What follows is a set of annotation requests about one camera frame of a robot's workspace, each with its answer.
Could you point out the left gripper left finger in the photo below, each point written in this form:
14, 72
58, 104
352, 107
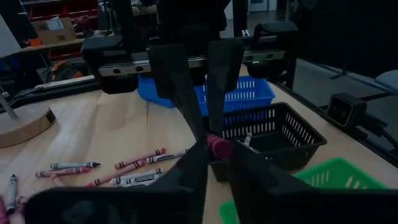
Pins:
140, 205

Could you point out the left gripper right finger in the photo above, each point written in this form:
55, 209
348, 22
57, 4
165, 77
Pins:
280, 202

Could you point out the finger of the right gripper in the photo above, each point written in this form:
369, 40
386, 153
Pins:
222, 77
174, 77

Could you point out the green plastic basket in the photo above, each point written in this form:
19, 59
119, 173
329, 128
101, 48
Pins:
335, 174

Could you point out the black plastic basket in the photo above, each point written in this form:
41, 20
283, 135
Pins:
295, 137

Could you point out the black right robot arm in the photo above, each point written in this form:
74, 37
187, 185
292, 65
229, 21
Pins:
192, 15

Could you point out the blue plastic basket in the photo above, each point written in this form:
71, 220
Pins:
248, 93
149, 93

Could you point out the wooden shelf board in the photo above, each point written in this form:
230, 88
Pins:
46, 47

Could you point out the brown cardboard box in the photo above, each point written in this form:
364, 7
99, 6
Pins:
54, 31

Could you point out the grey paper-wrapped crayon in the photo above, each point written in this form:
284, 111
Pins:
74, 165
12, 194

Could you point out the red storage shelf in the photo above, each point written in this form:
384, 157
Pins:
62, 11

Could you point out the white cylinder lamp wooden base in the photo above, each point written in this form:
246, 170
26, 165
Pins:
25, 124

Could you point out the grey chair seat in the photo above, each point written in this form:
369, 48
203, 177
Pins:
388, 81

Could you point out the black cube camera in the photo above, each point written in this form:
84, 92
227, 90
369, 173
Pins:
343, 110

